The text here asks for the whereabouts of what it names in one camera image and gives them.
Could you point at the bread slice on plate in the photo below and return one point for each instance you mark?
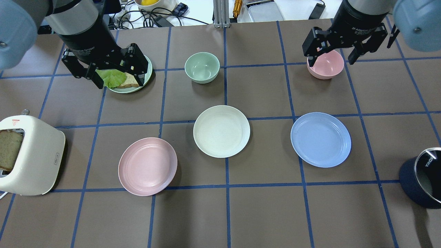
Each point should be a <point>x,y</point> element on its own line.
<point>129,82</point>

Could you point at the blue plate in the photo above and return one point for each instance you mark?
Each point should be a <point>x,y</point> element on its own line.
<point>321,140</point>

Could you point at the white toaster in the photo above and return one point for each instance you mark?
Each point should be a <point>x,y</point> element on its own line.
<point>38,161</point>

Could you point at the gold cylinder tool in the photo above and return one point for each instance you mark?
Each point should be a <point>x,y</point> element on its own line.
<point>237,8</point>

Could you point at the metal tray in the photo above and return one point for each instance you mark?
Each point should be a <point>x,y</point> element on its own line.
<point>264,11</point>

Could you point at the dark blue pot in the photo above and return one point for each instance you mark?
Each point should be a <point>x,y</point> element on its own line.
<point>420,178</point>

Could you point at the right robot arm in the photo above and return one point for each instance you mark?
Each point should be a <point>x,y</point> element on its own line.
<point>418,21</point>

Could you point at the bread slice in toaster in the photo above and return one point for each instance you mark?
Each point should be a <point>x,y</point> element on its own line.
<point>10,143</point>

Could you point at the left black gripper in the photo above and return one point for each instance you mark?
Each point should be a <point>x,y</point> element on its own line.
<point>90,42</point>

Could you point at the bowl with fruit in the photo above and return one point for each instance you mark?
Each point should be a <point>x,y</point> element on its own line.
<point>158,6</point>

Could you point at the pink plate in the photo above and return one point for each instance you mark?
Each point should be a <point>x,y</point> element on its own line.
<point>147,166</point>

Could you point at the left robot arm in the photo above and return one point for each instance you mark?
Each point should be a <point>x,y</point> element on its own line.
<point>21,19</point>

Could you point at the green bowl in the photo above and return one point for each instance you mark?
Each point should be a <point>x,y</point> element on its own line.
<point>202,67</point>

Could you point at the aluminium frame post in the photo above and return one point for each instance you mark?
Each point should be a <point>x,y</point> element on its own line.
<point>221,14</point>

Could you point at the cream plate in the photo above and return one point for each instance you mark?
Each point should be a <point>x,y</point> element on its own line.
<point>221,131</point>

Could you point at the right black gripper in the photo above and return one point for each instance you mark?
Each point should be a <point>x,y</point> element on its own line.
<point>358,21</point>

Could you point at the pink bowl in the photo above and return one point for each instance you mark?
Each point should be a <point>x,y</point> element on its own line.
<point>327,65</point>

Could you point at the lettuce leaf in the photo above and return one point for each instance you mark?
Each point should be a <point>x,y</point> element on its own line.
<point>112,78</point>

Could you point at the green plate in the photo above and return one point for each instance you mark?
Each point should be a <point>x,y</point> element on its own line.
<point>146,78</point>

